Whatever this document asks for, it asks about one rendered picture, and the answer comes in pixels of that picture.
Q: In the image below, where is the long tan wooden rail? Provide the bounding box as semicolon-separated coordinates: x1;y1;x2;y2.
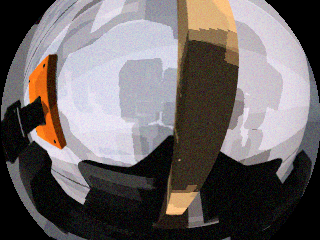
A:
165;0;239;215

